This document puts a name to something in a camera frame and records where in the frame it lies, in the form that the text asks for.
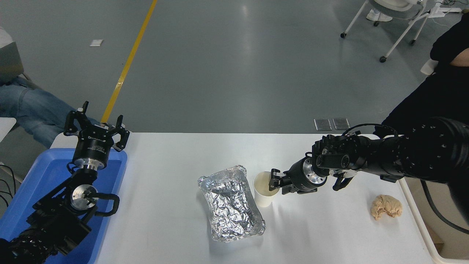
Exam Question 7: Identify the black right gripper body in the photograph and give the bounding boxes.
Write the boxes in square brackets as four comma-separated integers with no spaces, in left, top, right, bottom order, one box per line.
[285,158,319,194]

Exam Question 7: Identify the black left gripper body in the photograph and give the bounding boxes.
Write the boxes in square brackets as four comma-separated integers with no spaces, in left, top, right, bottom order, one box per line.
[72,126,115,166]

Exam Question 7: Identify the white paper cup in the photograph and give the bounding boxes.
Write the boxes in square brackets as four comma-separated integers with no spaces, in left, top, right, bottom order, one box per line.
[253,171,281,208]

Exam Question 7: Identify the seated person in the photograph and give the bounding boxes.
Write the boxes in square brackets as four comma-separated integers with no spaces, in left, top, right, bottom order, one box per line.
[0,75,101,149]

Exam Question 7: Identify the blue plastic tray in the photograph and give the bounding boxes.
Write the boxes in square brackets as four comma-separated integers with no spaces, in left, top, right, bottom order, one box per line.
[0,148,128,264]

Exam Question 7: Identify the crumpled silver foil tray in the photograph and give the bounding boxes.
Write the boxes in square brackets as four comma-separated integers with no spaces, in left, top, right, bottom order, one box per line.
[198,165,266,243]

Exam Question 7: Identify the small white table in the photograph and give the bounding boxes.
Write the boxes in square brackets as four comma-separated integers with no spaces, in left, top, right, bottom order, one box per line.
[0,117,17,143]

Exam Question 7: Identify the crumpled tan paper ball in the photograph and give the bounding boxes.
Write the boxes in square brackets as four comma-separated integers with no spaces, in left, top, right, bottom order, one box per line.
[370,194,403,220]

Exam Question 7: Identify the standing person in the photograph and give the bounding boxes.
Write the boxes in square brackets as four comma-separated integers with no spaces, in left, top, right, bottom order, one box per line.
[373,13,469,138]

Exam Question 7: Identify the large pale plastic bin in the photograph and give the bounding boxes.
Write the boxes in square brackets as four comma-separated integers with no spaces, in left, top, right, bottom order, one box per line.
[398,178,469,264]

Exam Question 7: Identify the white shoe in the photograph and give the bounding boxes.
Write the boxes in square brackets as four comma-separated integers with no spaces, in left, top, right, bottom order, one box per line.
[366,9,393,22]

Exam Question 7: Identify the white wheeled chair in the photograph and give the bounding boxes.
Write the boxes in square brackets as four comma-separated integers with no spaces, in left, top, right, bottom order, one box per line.
[340,0,463,63]

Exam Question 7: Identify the black cables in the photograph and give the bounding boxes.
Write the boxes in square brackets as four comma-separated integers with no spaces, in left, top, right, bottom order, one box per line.
[0,164,17,208]

